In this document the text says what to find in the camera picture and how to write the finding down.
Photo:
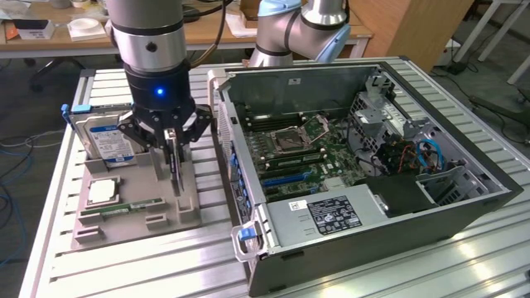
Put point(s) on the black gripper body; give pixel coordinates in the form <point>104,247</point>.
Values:
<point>159,93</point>

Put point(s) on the graphics card with metal bracket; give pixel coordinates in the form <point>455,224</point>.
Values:
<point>175,174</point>

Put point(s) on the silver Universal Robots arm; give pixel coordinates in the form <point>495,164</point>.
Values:
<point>144,34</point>

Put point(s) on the hard disk with blue carrier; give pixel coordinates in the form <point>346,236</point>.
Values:
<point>103,146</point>

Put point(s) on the grey parts rack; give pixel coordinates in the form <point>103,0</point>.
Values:
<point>136,192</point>

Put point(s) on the silver CPU chip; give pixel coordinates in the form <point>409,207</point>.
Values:
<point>103,192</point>

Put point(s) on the green loose RAM stick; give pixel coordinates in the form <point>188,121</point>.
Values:
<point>136,205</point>

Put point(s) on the black round lamp base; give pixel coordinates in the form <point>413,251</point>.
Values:
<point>191,18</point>

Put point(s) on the installed RAM stick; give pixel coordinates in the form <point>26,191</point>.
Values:
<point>295,160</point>

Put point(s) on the white square dish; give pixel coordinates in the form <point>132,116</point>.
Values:
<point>87,29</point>

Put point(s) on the blue expansion slot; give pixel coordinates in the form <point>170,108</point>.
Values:
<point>286,180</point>

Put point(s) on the black office chair base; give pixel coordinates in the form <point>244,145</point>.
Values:
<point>46,69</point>

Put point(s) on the white paper stack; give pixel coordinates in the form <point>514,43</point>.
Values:
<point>244,29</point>

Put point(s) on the green Dell motherboard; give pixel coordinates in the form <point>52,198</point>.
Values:
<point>331,146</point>

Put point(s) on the wooden desk with white legs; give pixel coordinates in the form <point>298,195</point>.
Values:
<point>42,45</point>

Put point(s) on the brown cardboard box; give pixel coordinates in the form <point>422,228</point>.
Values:
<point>250,9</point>

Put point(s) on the white box with black lid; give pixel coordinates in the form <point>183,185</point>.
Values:
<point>32,29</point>

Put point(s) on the grey cup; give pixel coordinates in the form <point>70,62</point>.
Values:
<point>60,3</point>

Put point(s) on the large silver finned heatsink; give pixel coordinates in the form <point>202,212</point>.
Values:
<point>334,183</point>

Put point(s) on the silver perforated disk bay cage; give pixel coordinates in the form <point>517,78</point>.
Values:
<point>369,118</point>

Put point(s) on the orange card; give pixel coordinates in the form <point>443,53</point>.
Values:
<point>11,33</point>

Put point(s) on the clear plastic bag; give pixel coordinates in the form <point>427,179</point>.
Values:
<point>14,9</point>

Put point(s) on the black plastic shroud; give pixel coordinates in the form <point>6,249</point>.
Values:
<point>397,192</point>

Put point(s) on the wooden cabinet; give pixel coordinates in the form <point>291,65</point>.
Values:
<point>414,31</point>

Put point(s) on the black open PC case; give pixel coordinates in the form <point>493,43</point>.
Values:
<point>373,254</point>

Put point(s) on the black power adapter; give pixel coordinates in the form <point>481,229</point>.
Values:
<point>455,68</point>

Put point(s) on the black floor stand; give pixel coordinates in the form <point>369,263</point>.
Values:
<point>501,108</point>

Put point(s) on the black intrusion switch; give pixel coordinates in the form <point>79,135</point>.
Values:
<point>232,120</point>

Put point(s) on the CPU socket with metal frame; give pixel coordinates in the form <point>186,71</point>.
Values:
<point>317,127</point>

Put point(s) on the silver slanted disk bay bracket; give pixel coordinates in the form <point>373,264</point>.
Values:
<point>451,186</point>

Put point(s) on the white wall device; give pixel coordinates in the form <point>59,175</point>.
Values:
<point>453,49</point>

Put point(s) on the white table frame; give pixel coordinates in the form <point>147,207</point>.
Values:
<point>474,31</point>

